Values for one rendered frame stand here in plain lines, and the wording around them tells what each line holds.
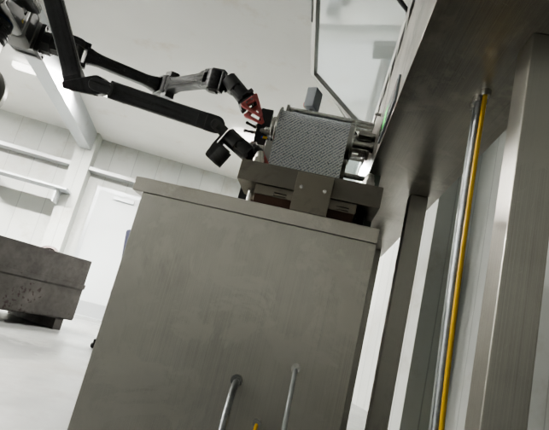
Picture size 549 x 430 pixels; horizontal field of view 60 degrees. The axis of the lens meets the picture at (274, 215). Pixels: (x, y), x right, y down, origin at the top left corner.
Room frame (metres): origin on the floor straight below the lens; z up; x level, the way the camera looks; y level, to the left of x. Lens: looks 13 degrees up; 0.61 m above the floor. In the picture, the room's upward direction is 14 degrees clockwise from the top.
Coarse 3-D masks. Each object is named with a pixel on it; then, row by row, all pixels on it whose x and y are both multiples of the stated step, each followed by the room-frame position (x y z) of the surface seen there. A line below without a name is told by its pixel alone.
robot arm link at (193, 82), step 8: (168, 72) 1.84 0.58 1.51; (208, 72) 1.57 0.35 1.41; (216, 72) 1.56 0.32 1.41; (168, 80) 1.81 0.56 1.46; (176, 80) 1.76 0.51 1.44; (184, 80) 1.70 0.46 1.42; (192, 80) 1.66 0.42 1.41; (200, 80) 1.61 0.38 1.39; (208, 80) 1.57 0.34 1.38; (216, 80) 1.57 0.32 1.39; (168, 88) 1.82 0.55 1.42; (176, 88) 1.78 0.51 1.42; (184, 88) 1.74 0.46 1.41; (192, 88) 1.71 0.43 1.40; (200, 88) 1.68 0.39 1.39; (216, 88) 1.58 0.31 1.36; (168, 96) 1.85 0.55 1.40
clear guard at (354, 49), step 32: (320, 0) 1.78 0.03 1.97; (352, 0) 1.58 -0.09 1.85; (384, 0) 1.41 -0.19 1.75; (320, 32) 1.99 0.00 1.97; (352, 32) 1.75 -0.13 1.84; (384, 32) 1.55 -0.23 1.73; (320, 64) 2.25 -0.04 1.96; (352, 64) 1.95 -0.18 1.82; (384, 64) 1.71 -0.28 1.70; (352, 96) 2.19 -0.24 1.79
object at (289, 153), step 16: (272, 144) 1.47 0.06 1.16; (288, 144) 1.46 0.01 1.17; (304, 144) 1.45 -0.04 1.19; (320, 144) 1.45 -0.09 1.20; (272, 160) 1.46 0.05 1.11; (288, 160) 1.46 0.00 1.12; (304, 160) 1.45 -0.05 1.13; (320, 160) 1.45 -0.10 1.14; (336, 160) 1.44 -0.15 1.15; (336, 176) 1.44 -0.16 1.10
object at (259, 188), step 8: (256, 184) 1.28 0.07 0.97; (256, 192) 1.28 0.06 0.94; (264, 192) 1.28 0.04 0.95; (272, 192) 1.27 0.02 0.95; (280, 192) 1.27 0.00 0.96; (288, 192) 1.27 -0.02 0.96; (256, 200) 1.28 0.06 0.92; (264, 200) 1.28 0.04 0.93; (272, 200) 1.27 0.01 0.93; (280, 200) 1.27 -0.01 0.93; (288, 200) 1.27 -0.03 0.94; (336, 200) 1.25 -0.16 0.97; (288, 208) 1.27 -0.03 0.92; (328, 208) 1.25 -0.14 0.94; (336, 208) 1.25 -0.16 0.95; (344, 208) 1.25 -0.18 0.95; (352, 208) 1.25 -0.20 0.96; (328, 216) 1.25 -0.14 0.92; (336, 216) 1.25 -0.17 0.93; (344, 216) 1.25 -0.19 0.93; (352, 216) 1.25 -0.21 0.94
